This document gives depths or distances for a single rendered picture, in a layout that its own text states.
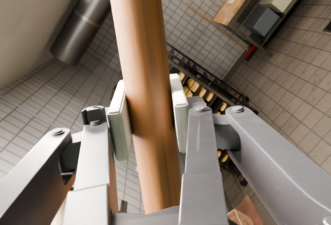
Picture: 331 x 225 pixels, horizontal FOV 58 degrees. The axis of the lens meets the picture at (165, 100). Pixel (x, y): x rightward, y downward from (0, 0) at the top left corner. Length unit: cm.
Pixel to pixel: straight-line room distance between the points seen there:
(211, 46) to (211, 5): 69
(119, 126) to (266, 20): 471
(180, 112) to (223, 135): 3
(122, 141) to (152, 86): 4
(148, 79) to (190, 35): 511
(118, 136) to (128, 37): 6
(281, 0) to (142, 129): 476
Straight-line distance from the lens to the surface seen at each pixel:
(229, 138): 15
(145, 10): 17
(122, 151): 17
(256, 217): 231
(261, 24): 483
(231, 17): 452
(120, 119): 16
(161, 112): 19
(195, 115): 15
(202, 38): 532
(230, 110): 16
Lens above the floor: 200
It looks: 13 degrees down
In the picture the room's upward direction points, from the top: 57 degrees counter-clockwise
